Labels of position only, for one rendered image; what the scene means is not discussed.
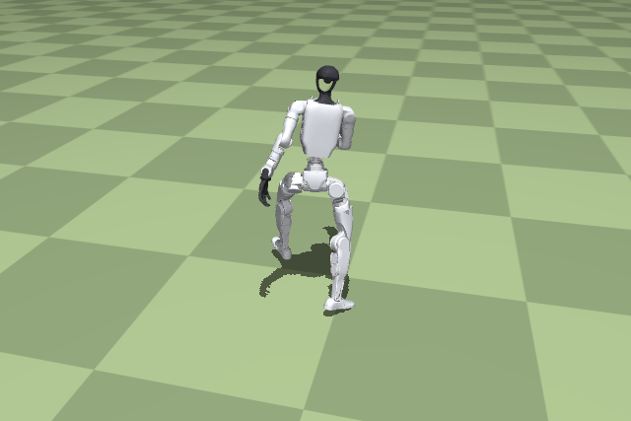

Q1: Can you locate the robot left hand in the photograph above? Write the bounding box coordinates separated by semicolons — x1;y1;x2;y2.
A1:
258;168;271;207

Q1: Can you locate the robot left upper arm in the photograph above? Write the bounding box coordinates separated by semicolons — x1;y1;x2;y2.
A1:
279;101;307;148

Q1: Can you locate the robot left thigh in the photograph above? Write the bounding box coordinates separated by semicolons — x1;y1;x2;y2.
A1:
277;172;303;216

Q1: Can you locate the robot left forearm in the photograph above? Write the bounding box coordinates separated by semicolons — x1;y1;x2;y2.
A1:
261;133;285;178

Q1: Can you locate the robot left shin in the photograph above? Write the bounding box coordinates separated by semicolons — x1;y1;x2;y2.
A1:
275;202;292;249

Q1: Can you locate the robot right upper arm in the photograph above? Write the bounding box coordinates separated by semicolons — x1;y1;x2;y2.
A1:
337;105;356;150

